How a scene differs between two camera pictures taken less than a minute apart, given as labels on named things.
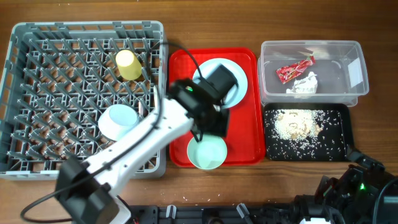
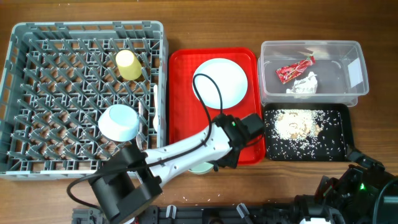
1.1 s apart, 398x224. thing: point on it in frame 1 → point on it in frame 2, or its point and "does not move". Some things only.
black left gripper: (222, 127) → (232, 163)
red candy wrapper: (287, 73) does not move
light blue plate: (236, 97) does not move
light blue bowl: (115, 120) does not move
